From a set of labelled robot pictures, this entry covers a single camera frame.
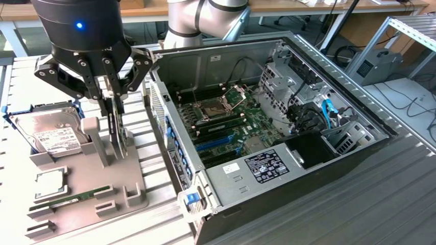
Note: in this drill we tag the blue case latch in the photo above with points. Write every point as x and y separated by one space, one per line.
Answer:
191 199

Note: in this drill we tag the blue expansion slot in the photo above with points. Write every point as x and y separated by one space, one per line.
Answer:
212 144

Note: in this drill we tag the blue card retention clips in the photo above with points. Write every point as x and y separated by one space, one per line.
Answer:
185 163

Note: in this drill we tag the grey machine box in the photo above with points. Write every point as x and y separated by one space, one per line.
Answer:
375 66

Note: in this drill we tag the CPU socket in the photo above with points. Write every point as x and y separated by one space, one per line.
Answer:
211 111

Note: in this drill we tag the brown cardboard box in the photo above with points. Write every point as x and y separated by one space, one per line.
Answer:
132 3

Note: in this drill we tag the grey power supply unit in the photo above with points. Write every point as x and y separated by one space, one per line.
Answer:
235 186

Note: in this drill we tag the silver hard disk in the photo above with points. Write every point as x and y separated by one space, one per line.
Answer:
52 132

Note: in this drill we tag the silver CPU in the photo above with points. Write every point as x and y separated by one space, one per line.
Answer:
51 185

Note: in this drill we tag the silver chipset heat sink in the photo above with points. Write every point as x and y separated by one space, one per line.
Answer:
255 145

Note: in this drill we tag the wooden desk white frame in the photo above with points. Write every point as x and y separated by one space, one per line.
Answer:
16 12
375 7

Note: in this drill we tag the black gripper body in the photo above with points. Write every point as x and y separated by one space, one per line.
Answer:
81 30

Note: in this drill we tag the open black PC case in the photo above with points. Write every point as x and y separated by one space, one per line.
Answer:
272 204

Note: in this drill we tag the perforated metal drive cage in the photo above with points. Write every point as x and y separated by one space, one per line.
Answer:
276 102

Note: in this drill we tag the green motherboard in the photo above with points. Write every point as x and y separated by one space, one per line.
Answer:
253 122

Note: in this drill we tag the black RAM stick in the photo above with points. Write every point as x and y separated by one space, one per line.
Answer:
217 126

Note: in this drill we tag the graphics card with metal bracket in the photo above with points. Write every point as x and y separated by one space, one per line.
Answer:
117 137

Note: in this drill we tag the blue disk caddy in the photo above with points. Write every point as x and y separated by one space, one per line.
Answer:
7 112

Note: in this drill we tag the black expansion slot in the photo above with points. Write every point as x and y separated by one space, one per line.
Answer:
207 137
217 154
221 161

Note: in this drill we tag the aluminium frame table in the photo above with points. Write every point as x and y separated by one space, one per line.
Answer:
413 28

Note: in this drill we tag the green RAM stick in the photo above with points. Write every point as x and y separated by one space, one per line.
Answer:
69 200

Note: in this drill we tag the black star chair base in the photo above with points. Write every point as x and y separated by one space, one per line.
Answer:
292 19

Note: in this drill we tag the black slanted pole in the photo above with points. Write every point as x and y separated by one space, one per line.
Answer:
340 23

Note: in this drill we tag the metal socket cover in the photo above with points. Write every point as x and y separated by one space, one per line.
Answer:
235 98

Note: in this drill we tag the black air duct box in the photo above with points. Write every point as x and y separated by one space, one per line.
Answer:
307 150

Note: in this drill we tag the metal disk bay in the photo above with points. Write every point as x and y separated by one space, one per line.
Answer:
344 145

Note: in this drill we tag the grey parts rack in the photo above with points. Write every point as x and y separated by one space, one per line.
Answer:
85 219

